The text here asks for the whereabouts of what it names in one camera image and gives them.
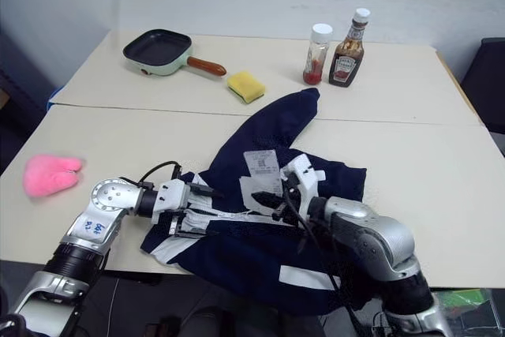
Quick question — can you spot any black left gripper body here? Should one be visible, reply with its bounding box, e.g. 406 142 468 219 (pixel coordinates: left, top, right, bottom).
170 182 202 238

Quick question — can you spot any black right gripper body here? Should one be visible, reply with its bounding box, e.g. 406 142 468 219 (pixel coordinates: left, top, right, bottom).
275 174 309 228

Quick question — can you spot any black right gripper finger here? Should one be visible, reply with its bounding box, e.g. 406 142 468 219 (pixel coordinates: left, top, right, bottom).
251 191 286 208
271 204 294 224

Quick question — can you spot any navy jacket with white stripes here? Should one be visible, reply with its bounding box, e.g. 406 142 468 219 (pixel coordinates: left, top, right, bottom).
140 87 380 316

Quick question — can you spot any white paper jacket tag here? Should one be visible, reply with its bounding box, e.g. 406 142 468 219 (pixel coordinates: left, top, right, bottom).
243 149 280 177

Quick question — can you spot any yellow sponge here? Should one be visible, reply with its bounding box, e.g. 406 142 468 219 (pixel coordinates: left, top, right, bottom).
226 70 267 106

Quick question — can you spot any pink plush toy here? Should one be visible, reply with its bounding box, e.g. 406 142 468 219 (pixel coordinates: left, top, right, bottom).
22 154 86 198

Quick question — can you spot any clear bottle with white cap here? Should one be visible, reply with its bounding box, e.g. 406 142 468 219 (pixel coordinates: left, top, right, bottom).
302 23 334 86

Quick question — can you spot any green square frying pan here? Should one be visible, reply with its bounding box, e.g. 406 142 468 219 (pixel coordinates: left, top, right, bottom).
122 28 228 77

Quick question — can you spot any brown Heinz sauce bottle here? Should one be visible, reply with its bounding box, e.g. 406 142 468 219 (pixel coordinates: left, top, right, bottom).
327 7 372 88

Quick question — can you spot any green printed package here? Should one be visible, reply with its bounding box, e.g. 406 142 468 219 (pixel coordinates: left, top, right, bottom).
432 286 505 337

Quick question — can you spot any black chair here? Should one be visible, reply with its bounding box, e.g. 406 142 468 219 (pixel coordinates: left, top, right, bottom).
460 36 505 135

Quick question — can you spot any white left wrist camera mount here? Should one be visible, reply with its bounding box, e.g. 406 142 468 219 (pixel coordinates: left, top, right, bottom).
151 179 191 228

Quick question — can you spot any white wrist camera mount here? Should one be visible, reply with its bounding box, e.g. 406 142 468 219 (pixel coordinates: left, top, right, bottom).
280 155 327 198
151 179 191 228

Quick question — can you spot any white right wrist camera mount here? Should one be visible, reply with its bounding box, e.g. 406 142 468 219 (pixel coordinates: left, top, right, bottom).
280 155 327 198

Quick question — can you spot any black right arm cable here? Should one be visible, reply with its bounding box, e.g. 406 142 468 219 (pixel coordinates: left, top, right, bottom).
282 177 366 337

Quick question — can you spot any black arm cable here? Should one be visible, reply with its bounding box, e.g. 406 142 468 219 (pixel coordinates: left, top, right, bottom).
139 160 181 189
282 177 366 337

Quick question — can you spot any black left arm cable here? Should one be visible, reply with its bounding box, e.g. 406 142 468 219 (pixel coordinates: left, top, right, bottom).
139 160 181 189

